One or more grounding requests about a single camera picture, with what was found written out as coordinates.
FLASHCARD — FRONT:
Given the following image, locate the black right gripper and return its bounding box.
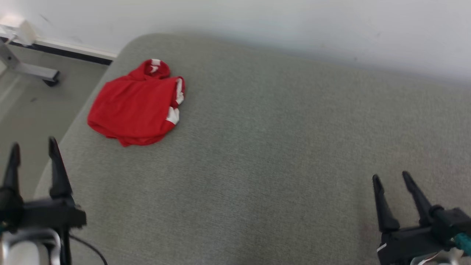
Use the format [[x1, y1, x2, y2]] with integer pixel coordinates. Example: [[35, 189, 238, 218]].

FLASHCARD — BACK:
[[372, 170, 471, 265]]

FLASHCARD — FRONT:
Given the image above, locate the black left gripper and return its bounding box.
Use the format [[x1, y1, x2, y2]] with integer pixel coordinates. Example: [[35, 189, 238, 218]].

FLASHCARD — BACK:
[[0, 136, 87, 234]]

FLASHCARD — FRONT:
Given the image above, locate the red shorts white trim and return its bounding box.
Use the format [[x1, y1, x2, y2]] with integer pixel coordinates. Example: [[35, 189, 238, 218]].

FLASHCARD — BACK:
[[87, 59, 185, 147]]

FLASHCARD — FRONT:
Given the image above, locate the teal right cable connector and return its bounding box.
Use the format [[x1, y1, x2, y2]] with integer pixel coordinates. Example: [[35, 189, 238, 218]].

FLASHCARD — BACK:
[[452, 233, 471, 256]]

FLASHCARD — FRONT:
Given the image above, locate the thin black cable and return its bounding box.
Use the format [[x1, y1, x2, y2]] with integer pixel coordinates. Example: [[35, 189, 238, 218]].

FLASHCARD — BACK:
[[61, 229, 108, 265]]

